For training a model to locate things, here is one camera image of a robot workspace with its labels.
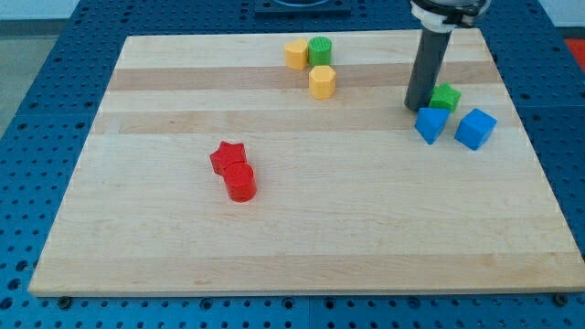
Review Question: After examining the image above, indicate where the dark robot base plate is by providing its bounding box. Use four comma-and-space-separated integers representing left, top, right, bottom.
254, 0, 352, 16

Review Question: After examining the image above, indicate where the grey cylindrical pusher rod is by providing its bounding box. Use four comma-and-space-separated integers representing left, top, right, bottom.
404, 27, 452, 111

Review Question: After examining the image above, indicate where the green star block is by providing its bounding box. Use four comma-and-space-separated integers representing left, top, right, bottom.
429, 83, 462, 112

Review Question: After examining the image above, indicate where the blue cube block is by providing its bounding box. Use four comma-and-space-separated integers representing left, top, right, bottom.
454, 109, 497, 151

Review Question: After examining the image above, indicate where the blue perforated table plate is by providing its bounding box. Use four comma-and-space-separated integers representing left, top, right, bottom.
1, 1, 584, 328

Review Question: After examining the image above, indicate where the red circle block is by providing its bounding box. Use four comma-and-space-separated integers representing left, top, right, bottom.
223, 163, 257, 202

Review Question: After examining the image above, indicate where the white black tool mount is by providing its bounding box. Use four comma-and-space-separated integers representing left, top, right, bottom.
409, 0, 492, 33

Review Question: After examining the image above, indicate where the green circle block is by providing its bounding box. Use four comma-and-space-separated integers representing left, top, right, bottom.
308, 37, 333, 67

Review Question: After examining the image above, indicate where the red star block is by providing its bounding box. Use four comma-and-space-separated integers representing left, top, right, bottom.
209, 141, 247, 176

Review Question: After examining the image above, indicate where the yellow heart block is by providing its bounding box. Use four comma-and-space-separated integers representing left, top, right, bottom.
284, 37, 308, 70

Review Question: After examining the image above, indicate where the wooden board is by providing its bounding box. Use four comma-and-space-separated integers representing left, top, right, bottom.
29, 29, 584, 297

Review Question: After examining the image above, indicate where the yellow hexagon block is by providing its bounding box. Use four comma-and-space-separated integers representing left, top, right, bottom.
309, 65, 336, 100

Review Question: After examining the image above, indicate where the blue triangle block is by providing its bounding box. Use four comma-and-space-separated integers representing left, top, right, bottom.
414, 108, 451, 144

